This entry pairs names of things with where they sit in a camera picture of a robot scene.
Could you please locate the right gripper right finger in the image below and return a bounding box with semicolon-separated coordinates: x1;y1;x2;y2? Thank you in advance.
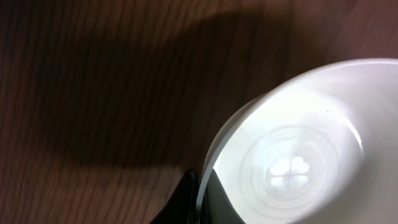
200;170;244;224

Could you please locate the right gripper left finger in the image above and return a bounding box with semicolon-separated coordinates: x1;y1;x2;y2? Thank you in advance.
150;170;199;224

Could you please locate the white bowl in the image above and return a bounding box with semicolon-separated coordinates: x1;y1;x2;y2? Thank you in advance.
195;58;397;223

